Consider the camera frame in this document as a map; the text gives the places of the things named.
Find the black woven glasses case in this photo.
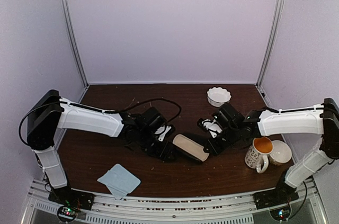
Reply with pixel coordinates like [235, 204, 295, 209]
[172, 132, 210, 163]

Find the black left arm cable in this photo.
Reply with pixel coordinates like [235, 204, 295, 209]
[18, 98, 183, 150]

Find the white scalloped ceramic dish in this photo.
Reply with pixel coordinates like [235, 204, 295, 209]
[207, 87, 231, 107]

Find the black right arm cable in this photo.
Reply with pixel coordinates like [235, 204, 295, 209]
[262, 104, 326, 113]

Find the light blue cloth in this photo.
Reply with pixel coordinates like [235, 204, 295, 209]
[97, 164, 141, 200]

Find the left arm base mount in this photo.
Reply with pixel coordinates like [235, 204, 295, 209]
[48, 183, 95, 223]

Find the aluminium right corner post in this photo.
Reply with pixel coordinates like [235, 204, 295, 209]
[256, 0, 285, 88]

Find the white patterned mug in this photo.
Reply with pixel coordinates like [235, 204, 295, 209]
[244, 137, 273, 174]

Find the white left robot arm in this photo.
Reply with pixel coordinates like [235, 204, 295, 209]
[26, 89, 175, 205]

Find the aluminium left corner post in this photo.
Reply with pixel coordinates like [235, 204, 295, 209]
[61, 0, 89, 88]

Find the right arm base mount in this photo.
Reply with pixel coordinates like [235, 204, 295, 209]
[253, 181, 308, 223]

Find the white cream bowl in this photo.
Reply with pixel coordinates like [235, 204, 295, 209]
[269, 140, 292, 166]

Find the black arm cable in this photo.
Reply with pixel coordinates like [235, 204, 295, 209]
[262, 104, 326, 113]
[18, 98, 183, 150]

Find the aluminium corner post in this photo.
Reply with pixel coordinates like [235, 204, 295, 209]
[61, 0, 89, 88]
[256, 0, 285, 88]

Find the aluminium front frame rail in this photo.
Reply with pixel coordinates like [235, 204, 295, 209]
[19, 178, 329, 223]

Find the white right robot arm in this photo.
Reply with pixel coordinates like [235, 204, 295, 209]
[201, 98, 338, 204]

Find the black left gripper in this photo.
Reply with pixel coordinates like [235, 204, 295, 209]
[137, 129, 177, 162]

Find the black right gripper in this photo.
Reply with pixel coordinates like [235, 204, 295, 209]
[204, 124, 240, 156]

